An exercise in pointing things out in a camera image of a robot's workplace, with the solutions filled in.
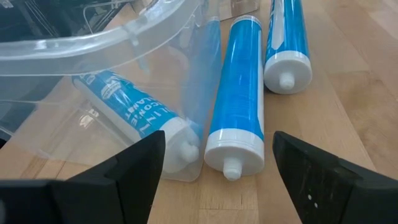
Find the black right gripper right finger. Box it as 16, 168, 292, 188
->
272, 130, 398, 224

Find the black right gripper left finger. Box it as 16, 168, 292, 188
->
0, 129, 166, 224

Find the blue silicone tube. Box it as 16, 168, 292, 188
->
203, 14, 266, 182
72, 70, 201, 174
263, 0, 313, 95

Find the translucent plastic storage bin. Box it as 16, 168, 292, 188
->
0, 0, 223, 183

